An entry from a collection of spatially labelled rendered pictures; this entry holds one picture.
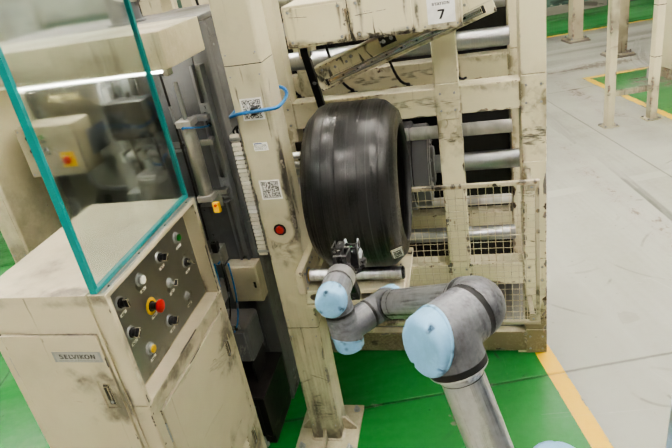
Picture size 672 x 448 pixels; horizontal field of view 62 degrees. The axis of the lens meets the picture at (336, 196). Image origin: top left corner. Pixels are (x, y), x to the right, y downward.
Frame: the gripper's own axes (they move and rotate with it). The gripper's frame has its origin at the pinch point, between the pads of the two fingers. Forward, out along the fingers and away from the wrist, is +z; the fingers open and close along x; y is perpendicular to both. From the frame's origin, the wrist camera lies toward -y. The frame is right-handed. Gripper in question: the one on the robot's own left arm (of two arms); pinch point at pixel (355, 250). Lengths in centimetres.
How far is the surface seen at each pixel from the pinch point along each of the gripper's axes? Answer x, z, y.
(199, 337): 55, -2, -28
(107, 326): 58, -38, -1
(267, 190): 34.4, 27.9, 11.7
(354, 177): -0.5, 9.8, 19.4
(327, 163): 7.6, 12.0, 23.8
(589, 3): -275, 1039, 23
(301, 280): 25.0, 20.3, -19.4
